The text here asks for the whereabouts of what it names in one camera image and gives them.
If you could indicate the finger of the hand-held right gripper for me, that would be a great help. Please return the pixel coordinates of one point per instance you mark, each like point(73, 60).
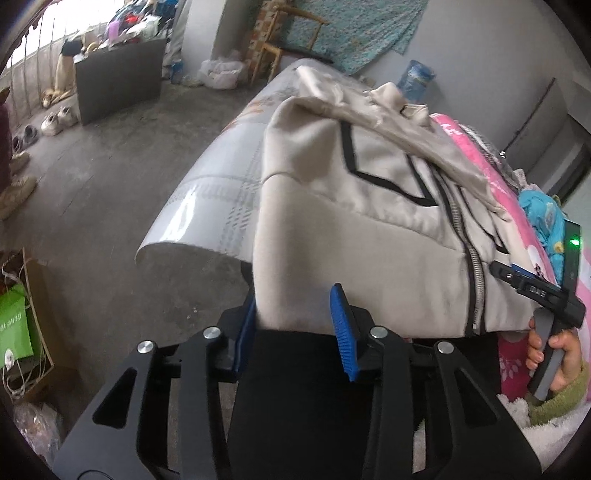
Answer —
point(526, 284)

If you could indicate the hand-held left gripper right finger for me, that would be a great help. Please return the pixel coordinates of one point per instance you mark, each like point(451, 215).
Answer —
point(344, 337)

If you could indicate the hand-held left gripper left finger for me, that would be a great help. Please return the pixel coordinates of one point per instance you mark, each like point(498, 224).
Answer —
point(244, 346)

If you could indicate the beige zip jacket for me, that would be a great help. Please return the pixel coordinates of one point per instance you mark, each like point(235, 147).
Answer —
point(369, 240)

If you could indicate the pile of clothes and bags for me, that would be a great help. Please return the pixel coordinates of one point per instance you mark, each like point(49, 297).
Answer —
point(134, 23)

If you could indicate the person's right hand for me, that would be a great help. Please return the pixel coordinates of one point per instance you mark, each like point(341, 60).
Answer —
point(568, 360)

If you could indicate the blue printed cloth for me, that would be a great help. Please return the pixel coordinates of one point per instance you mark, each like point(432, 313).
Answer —
point(538, 212)

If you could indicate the pink printed blanket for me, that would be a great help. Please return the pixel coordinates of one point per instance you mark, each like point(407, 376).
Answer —
point(512, 350)

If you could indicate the grey fluffy blanket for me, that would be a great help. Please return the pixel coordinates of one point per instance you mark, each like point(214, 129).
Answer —
point(489, 147)

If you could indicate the person's fluffy coat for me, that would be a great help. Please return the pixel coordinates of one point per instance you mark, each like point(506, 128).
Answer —
point(540, 438)

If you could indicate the dark long pole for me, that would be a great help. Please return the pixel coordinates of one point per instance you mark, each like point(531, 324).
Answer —
point(538, 106)

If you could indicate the brown paper bag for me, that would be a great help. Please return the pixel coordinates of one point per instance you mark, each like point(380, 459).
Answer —
point(39, 314)

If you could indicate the clear plastic bag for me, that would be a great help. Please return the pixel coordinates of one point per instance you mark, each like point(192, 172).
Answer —
point(37, 431)

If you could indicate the green paper bag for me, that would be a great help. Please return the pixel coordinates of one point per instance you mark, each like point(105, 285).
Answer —
point(14, 323)

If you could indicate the blue water jug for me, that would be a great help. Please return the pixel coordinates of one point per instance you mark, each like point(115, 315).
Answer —
point(415, 81)

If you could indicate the white plastic bag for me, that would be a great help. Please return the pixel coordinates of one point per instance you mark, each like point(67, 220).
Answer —
point(221, 74)

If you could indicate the blue plastic container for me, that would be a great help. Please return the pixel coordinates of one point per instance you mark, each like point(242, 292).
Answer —
point(176, 73)

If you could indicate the white sneaker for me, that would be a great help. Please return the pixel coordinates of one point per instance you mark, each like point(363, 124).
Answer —
point(67, 116)
point(51, 124)

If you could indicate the wooden chair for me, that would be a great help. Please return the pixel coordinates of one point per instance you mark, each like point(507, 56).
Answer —
point(300, 50)

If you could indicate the dark cabinet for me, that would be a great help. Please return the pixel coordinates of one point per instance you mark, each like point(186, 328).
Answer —
point(120, 83)

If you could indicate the grey slipper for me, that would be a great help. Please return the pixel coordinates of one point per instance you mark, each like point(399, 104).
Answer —
point(16, 143)
point(30, 133)

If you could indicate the patterned stand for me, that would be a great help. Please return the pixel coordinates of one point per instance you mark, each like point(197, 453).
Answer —
point(258, 37)

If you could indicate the beige tall boots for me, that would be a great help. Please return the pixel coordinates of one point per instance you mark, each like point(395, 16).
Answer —
point(60, 78)

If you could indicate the metal window railing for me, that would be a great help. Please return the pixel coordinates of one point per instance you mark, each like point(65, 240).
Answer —
point(27, 74)

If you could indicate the teal floral wall cloth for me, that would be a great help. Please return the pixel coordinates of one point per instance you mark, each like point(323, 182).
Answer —
point(369, 32)

